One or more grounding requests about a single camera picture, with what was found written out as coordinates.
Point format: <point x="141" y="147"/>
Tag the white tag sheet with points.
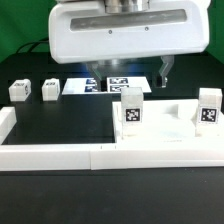
<point x="75" y="86"/>

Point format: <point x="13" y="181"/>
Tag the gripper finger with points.
<point x="167" y="64"/>
<point x="92" y="68"/>

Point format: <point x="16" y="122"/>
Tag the white U-shaped fence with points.
<point x="199" y="152"/>

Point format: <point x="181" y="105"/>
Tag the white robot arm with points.
<point x="95" y="31"/>

